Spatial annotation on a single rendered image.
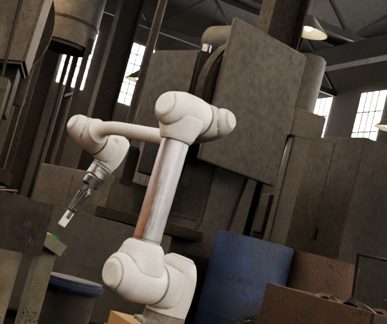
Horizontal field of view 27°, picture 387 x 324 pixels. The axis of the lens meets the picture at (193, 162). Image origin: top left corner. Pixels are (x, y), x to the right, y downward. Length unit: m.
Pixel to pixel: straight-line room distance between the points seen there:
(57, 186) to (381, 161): 2.82
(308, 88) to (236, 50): 4.44
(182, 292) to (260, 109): 3.41
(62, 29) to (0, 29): 6.13
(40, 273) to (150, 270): 0.70
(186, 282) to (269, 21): 4.27
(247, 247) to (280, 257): 0.25
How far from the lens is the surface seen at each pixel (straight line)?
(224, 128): 2.95
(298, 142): 9.90
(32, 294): 3.38
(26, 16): 5.38
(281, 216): 9.78
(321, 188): 7.37
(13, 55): 5.33
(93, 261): 4.90
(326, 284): 5.88
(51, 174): 7.15
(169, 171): 2.84
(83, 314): 3.72
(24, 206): 2.08
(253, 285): 5.64
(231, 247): 5.68
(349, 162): 7.17
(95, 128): 3.24
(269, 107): 6.26
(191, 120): 2.85
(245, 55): 6.06
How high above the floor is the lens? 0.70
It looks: 6 degrees up
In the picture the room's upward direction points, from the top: 15 degrees clockwise
